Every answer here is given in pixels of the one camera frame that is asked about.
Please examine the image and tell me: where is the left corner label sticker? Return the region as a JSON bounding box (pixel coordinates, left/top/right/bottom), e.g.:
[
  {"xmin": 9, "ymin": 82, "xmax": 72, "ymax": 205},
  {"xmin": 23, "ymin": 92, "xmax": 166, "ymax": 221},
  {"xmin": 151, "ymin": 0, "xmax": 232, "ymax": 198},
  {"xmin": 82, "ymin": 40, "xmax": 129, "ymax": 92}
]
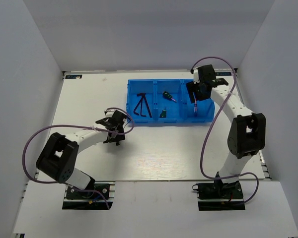
[{"xmin": 65, "ymin": 75, "xmax": 82, "ymax": 79}]

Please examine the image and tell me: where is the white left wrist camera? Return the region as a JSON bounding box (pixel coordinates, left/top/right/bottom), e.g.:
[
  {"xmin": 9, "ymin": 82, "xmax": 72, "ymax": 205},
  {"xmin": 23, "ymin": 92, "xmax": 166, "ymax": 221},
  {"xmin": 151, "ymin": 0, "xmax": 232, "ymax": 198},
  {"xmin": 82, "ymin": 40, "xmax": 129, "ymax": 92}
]
[{"xmin": 104, "ymin": 109, "xmax": 116, "ymax": 118}]

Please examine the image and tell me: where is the right corner label sticker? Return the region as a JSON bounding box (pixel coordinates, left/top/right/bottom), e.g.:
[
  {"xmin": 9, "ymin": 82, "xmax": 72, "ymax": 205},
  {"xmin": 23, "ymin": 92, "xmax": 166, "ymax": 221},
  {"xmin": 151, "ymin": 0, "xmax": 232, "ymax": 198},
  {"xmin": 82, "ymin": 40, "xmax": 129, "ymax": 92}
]
[{"xmin": 216, "ymin": 72, "xmax": 232, "ymax": 76}]

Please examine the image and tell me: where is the green stubby screwdriver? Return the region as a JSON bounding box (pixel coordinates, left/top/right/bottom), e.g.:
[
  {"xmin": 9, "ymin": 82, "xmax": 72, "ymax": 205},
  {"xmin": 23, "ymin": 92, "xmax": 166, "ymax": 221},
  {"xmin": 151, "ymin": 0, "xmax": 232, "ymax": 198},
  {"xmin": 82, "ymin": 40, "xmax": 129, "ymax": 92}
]
[
  {"xmin": 162, "ymin": 91, "xmax": 177, "ymax": 103},
  {"xmin": 159, "ymin": 107, "xmax": 167, "ymax": 119}
]

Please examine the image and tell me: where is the large brown hex key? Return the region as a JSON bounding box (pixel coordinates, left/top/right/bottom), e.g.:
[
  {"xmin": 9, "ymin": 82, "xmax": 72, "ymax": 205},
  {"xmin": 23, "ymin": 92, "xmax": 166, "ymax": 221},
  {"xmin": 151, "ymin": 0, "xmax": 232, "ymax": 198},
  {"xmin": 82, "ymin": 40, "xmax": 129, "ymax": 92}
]
[{"xmin": 143, "ymin": 93, "xmax": 152, "ymax": 118}]

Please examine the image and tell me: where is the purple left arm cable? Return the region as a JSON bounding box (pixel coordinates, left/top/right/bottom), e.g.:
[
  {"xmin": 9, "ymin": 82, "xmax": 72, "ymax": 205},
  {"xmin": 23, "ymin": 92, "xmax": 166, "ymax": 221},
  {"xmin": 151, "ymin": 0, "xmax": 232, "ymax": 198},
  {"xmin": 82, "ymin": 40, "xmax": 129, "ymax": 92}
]
[{"xmin": 22, "ymin": 107, "xmax": 135, "ymax": 209}]

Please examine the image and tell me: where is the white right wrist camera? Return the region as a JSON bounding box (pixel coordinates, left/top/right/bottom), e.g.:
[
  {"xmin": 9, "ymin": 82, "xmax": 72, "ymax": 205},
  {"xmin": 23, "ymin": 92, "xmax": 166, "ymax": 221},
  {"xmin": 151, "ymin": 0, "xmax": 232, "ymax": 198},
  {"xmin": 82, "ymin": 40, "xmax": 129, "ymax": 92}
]
[{"xmin": 190, "ymin": 68, "xmax": 201, "ymax": 84}]

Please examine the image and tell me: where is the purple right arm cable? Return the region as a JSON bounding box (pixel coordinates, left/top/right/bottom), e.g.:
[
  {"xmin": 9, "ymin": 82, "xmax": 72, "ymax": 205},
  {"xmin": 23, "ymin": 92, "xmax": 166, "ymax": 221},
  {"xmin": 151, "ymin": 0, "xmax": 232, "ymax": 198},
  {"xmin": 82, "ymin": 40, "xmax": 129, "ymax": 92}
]
[{"xmin": 190, "ymin": 56, "xmax": 260, "ymax": 205}]

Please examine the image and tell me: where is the small brown hex key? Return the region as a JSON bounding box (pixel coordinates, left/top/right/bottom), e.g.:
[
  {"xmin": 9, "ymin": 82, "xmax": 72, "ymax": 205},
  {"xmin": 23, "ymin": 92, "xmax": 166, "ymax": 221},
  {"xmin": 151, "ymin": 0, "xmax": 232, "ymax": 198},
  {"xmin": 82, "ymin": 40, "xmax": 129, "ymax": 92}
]
[{"xmin": 133, "ymin": 93, "xmax": 144, "ymax": 116}]

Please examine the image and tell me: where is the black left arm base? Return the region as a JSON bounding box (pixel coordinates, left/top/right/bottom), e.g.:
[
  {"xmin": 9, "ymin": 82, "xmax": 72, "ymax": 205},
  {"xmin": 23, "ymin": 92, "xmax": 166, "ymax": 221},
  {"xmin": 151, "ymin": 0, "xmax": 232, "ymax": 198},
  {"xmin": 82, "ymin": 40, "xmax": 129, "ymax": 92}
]
[{"xmin": 62, "ymin": 181, "xmax": 115, "ymax": 210}]

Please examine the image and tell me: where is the corner label sticker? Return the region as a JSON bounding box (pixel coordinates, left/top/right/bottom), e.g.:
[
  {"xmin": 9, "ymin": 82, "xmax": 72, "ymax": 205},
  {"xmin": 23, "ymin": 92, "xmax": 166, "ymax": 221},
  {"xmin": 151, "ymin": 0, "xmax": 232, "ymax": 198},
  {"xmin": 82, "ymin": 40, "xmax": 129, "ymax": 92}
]
[
  {"xmin": 216, "ymin": 72, "xmax": 232, "ymax": 76},
  {"xmin": 65, "ymin": 75, "xmax": 82, "ymax": 79}
]

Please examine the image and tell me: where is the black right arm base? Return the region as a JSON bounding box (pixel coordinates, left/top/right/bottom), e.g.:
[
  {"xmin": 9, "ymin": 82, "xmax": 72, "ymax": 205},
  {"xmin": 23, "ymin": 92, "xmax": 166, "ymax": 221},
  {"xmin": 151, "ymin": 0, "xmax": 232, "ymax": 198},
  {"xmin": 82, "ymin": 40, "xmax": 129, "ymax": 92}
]
[{"xmin": 192, "ymin": 180, "xmax": 245, "ymax": 211}]

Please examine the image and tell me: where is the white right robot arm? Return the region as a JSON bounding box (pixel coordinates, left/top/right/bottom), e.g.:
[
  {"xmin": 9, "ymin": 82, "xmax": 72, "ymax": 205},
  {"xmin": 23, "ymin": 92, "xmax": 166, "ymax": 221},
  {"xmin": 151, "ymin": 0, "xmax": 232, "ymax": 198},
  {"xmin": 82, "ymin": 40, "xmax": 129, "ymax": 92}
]
[{"xmin": 186, "ymin": 64, "xmax": 266, "ymax": 198}]

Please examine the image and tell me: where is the medium brown hex key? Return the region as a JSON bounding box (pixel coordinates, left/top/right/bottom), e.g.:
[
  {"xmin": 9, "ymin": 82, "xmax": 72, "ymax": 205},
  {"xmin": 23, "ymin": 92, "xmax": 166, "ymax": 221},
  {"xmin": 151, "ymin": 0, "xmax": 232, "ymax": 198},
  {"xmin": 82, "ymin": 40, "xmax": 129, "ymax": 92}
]
[{"xmin": 134, "ymin": 98, "xmax": 147, "ymax": 117}]

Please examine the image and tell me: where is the blue three-compartment plastic bin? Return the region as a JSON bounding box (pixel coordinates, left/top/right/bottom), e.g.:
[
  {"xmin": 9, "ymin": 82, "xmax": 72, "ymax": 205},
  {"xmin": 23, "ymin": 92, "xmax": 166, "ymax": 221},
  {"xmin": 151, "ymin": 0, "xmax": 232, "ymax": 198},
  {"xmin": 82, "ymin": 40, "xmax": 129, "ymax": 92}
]
[{"xmin": 126, "ymin": 79, "xmax": 215, "ymax": 124}]

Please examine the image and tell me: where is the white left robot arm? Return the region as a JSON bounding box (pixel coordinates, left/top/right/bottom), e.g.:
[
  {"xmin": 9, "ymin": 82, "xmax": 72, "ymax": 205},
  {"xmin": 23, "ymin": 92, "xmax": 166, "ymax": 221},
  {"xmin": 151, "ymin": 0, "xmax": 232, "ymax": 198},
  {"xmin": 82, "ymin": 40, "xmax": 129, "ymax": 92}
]
[{"xmin": 36, "ymin": 110, "xmax": 127, "ymax": 198}]

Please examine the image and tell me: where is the red blue handled screwdriver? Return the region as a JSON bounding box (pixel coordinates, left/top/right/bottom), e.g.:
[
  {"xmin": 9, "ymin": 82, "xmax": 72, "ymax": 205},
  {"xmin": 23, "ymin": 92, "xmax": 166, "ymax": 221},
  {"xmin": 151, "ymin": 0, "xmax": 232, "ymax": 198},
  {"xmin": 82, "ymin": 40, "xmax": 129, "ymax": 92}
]
[{"xmin": 193, "ymin": 94, "xmax": 198, "ymax": 117}]

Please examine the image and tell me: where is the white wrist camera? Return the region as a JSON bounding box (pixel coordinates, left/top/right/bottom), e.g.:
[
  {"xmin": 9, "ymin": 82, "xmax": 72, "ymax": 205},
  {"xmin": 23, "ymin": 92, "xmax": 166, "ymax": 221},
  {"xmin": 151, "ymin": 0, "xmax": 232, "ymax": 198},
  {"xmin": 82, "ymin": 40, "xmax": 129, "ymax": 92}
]
[
  {"xmin": 190, "ymin": 68, "xmax": 201, "ymax": 84},
  {"xmin": 104, "ymin": 109, "xmax": 116, "ymax": 118}
]

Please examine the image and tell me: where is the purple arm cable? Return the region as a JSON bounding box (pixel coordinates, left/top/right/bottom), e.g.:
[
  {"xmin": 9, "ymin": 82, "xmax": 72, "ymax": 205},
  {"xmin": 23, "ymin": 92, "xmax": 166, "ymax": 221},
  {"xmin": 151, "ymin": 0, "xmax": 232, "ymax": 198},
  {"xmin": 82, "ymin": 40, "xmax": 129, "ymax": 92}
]
[
  {"xmin": 22, "ymin": 107, "xmax": 135, "ymax": 209},
  {"xmin": 190, "ymin": 56, "xmax": 260, "ymax": 205}
]

